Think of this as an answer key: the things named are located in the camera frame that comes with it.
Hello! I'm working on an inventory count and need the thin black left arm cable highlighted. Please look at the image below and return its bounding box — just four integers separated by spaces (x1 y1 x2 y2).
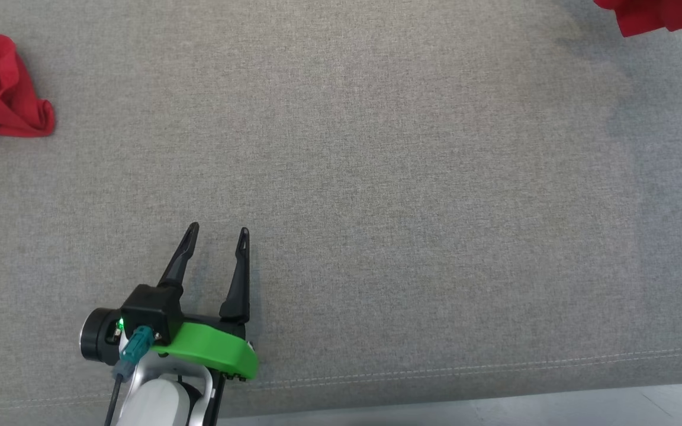
202 368 227 426

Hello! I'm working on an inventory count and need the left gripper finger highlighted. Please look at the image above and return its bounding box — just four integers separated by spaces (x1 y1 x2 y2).
218 227 251 323
157 222 200 291

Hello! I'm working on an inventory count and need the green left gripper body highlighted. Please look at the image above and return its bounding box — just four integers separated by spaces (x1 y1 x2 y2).
152 317 259 380

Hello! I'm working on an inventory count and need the grey fabric sofa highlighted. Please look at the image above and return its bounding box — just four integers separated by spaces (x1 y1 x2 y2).
0 0 682 426

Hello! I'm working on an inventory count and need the black cable with teal plug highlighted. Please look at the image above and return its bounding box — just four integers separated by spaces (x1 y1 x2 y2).
104 325 155 426

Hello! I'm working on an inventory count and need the red shorts white trim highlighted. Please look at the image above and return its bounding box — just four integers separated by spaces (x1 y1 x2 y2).
593 0 682 37

